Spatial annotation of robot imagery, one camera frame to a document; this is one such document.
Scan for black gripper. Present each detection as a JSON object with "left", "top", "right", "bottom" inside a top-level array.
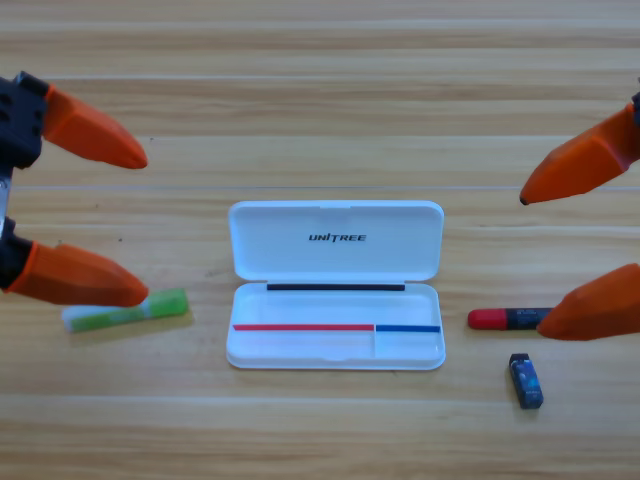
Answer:
[
  {"left": 518, "top": 91, "right": 640, "bottom": 207},
  {"left": 0, "top": 71, "right": 150, "bottom": 294}
]

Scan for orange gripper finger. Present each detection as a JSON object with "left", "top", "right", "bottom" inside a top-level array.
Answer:
[
  {"left": 4, "top": 240, "right": 151, "bottom": 308},
  {"left": 536, "top": 262, "right": 640, "bottom": 343}
]

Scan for green highlighter pen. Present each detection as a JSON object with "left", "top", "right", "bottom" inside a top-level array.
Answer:
[{"left": 61, "top": 288, "right": 190, "bottom": 335}]

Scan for blue and black eraser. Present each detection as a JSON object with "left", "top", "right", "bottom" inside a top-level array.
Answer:
[{"left": 508, "top": 352, "right": 545, "bottom": 410}]

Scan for red and black marker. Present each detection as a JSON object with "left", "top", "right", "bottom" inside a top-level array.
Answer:
[{"left": 467, "top": 307, "right": 555, "bottom": 331}]

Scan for white plastic pencil case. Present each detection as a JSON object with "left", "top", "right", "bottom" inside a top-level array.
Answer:
[{"left": 225, "top": 199, "right": 447, "bottom": 372}]

